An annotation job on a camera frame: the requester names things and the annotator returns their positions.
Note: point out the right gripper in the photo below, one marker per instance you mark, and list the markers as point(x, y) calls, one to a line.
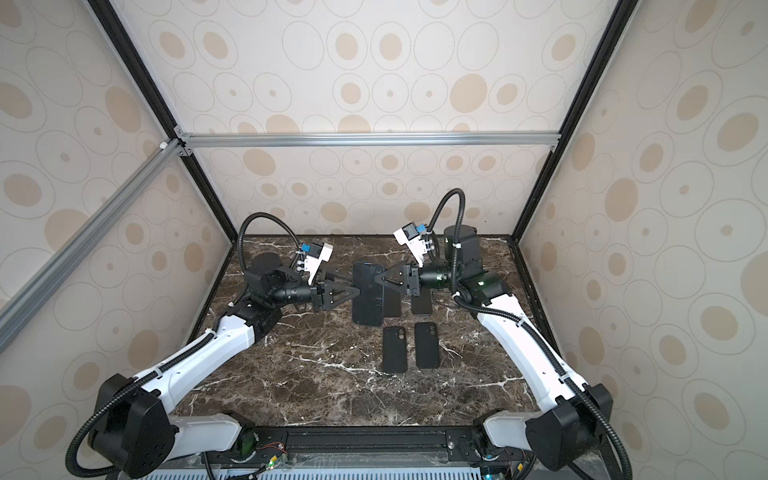
point(409, 278)

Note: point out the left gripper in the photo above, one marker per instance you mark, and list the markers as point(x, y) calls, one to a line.
point(325, 291)

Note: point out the black phone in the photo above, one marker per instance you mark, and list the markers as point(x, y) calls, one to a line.
point(392, 304)
point(367, 307)

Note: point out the blue phone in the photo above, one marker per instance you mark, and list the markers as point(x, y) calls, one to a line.
point(422, 304)

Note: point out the black phone case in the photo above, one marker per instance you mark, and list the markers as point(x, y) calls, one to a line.
point(394, 350)
point(426, 345)

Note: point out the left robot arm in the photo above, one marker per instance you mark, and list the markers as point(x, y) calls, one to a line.
point(148, 399)

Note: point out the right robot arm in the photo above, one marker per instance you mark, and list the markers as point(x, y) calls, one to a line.
point(574, 416)

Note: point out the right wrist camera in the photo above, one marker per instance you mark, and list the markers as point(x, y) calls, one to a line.
point(415, 239)

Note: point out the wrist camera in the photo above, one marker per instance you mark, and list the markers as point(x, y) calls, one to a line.
point(415, 239)
point(310, 258)

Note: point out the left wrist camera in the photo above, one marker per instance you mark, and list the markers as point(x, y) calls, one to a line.
point(310, 258)

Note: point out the horizontal aluminium rail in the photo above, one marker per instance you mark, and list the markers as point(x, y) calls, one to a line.
point(354, 140)

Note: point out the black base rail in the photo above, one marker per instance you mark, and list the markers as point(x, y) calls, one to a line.
point(372, 447)

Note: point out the left aluminium rail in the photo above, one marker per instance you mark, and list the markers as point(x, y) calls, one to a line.
point(38, 290)

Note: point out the right black corner post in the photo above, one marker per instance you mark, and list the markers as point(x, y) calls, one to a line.
point(605, 49)

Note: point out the black corner post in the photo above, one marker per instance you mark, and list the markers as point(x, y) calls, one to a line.
point(605, 49)
point(115, 31)

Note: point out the left black corner post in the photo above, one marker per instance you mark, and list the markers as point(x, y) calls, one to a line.
point(115, 31)

